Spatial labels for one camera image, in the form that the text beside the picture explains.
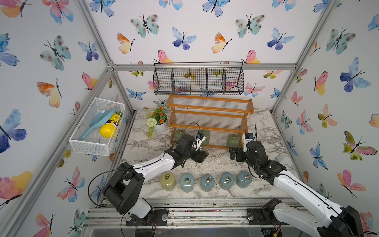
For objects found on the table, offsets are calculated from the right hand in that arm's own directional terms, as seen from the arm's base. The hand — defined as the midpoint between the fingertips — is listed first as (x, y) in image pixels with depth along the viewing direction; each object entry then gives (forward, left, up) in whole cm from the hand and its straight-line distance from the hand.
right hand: (238, 147), depth 81 cm
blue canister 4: (-14, -3, -9) cm, 17 cm away
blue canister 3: (-16, +6, -8) cm, 19 cm away
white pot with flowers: (+20, +50, -4) cm, 54 cm away
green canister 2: (+13, +17, -7) cm, 23 cm away
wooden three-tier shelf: (+32, +5, -17) cm, 37 cm away
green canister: (+13, +35, -7) cm, 38 cm away
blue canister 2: (-17, +16, -9) cm, 25 cm away
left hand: (+1, +18, -5) cm, 19 cm away
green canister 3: (+10, 0, -8) cm, 13 cm away
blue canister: (-17, +26, -8) cm, 33 cm away
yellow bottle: (-3, +64, +15) cm, 66 cm away
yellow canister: (-17, +37, -8) cm, 42 cm away
